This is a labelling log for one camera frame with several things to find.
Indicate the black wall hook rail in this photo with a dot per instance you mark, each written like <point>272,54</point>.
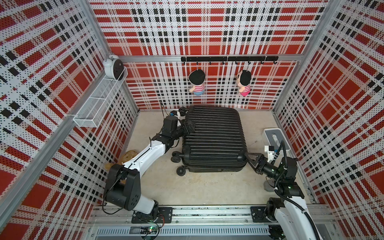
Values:
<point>237,59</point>

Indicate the doll with pink skirt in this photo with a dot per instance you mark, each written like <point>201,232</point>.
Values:
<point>243,82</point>

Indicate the doll with blue shorts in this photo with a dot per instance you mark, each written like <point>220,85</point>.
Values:
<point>197,79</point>

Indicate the green circuit board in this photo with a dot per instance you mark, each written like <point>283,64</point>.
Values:
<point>149,232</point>

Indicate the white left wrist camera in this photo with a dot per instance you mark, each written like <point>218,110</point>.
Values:
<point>175,113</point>

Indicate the white wire mesh shelf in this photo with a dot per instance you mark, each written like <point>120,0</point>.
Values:
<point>93,111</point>

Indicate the black ribbed hard suitcase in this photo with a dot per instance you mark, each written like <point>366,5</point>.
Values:
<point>218,143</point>

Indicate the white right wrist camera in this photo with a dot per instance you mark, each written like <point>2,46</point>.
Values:
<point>272,154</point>

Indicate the white alarm clock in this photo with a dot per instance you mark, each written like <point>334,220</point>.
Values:
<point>113,67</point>

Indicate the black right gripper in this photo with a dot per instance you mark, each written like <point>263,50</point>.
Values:
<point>260,158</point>

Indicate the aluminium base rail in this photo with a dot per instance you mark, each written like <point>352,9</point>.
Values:
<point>201,222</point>

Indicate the white grey tissue box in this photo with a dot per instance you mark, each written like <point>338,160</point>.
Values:
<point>273,137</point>

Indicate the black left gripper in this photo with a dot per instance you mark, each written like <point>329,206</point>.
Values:
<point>191,129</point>

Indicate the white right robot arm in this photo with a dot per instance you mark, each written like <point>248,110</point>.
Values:
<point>289,208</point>

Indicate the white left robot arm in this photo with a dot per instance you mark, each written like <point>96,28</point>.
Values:
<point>123,185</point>

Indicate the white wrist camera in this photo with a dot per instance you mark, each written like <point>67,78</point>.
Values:
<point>175,113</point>
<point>272,154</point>

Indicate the brown teddy bear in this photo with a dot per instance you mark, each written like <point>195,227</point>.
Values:
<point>123,159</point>

